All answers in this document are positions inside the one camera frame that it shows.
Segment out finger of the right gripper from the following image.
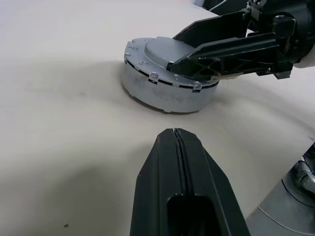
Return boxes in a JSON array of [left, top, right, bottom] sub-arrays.
[[166, 31, 282, 81], [172, 10, 249, 49]]

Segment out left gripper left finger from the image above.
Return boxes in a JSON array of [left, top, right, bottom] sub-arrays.
[[130, 127, 188, 236]]

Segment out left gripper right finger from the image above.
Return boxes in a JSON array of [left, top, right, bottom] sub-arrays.
[[174, 127, 252, 236]]

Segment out silver motor cover clear tabs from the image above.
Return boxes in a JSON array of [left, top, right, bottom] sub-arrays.
[[124, 36, 221, 94]]

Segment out copper wound stator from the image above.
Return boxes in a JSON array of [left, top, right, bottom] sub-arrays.
[[121, 61, 220, 115]]

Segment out silver robot torso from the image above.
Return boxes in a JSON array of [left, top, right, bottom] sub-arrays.
[[245, 137, 315, 236]]

